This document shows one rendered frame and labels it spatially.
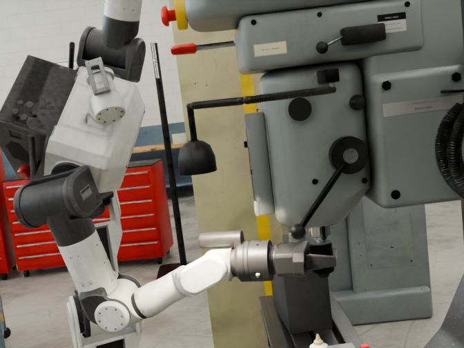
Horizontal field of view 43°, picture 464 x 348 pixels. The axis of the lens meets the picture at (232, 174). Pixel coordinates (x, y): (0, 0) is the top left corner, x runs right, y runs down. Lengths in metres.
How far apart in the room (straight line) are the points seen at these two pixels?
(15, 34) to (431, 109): 9.87
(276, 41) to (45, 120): 0.57
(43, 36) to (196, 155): 9.58
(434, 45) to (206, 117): 1.89
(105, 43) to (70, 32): 8.99
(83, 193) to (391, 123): 0.65
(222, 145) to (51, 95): 1.62
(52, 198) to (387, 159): 0.68
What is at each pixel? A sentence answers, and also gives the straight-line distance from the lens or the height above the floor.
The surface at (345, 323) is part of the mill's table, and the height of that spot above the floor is 0.94.
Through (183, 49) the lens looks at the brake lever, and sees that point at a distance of 1.29.
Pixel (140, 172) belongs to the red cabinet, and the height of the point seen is 0.94.
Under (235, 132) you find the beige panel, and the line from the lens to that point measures 2.93.
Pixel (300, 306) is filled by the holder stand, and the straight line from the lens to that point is 1.62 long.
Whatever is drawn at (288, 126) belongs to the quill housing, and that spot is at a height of 1.52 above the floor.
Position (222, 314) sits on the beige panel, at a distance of 3.13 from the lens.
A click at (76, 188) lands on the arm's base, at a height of 1.43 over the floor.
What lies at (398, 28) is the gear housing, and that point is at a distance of 1.14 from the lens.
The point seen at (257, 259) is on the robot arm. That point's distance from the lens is 1.24.
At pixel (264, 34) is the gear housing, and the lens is 1.09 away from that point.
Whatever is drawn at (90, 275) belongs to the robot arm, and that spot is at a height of 1.24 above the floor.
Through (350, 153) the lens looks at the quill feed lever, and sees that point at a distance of 1.10.
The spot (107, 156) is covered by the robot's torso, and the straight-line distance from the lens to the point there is 1.34.
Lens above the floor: 1.60
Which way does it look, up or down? 8 degrees down
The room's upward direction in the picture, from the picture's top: 7 degrees counter-clockwise
